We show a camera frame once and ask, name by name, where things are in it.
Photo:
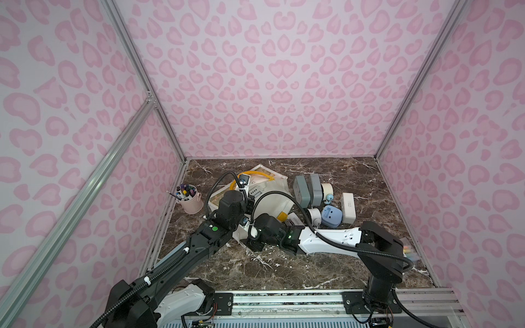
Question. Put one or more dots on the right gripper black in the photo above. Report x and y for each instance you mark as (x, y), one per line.
(254, 222)

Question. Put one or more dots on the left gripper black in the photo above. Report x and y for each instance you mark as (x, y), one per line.
(242, 190)

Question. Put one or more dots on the light blue alarm clock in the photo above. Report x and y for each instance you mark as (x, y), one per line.
(331, 216)

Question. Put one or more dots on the white square alarm clock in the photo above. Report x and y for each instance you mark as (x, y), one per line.
(347, 203)

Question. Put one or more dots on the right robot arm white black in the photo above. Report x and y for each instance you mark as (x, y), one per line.
(380, 251)

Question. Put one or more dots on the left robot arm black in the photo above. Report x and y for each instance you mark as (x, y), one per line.
(172, 270)

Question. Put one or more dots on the pink pen holder cup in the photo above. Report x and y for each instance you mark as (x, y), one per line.
(188, 197)

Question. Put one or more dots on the highlighter marker pack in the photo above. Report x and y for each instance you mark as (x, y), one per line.
(410, 251)

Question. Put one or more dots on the aluminium corner frame post left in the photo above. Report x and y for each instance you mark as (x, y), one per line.
(114, 15)

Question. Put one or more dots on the aluminium corner frame post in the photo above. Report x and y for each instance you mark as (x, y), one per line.
(114, 15)
(453, 19)

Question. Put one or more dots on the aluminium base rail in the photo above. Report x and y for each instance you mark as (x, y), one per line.
(420, 307)

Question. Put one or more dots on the aluminium diagonal frame bar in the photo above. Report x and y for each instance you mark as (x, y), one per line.
(35, 270)

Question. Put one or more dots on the aluminium corner frame post right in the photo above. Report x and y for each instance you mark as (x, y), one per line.
(453, 19)

